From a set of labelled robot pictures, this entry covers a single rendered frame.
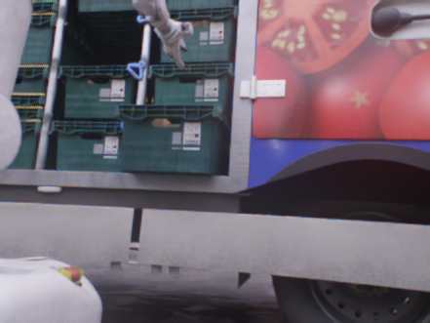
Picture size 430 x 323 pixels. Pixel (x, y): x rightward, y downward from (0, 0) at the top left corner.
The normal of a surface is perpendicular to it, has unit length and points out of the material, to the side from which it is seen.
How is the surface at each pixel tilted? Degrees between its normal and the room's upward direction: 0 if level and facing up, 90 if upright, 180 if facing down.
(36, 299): 72
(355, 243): 90
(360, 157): 90
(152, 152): 93
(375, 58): 90
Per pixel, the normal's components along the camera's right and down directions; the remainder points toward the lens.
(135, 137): -0.20, -0.07
